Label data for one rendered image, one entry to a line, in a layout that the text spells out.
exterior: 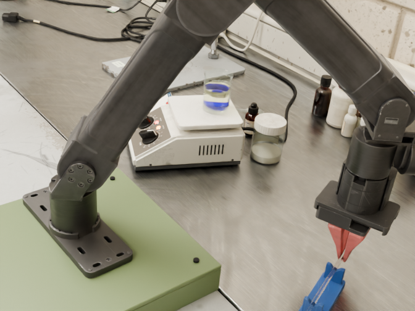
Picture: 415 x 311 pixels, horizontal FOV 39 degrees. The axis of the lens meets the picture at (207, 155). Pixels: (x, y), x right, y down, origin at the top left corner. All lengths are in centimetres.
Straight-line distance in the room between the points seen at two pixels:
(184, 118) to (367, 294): 43
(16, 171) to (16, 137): 12
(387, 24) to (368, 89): 67
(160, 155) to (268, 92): 43
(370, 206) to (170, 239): 27
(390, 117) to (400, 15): 65
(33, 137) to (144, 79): 51
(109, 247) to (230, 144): 35
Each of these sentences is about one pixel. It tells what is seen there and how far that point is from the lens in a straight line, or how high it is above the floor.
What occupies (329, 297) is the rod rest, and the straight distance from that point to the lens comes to 83.
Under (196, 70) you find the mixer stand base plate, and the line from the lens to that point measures 142.
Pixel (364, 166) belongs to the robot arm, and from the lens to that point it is 76.
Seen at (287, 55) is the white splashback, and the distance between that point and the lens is 151.
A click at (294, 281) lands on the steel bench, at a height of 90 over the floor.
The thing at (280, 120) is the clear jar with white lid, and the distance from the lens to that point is 108.
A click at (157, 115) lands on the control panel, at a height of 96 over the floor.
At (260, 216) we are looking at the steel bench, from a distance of 96.
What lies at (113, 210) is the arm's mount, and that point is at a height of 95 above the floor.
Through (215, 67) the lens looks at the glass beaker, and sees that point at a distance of 106.
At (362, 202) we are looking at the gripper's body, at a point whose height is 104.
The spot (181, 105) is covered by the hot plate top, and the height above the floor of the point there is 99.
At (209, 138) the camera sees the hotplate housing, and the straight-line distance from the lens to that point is 102.
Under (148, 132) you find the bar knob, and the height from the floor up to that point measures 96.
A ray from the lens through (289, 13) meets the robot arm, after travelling 65.
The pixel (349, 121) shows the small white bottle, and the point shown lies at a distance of 121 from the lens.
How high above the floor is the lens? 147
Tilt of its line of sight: 32 degrees down
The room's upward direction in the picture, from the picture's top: 5 degrees clockwise
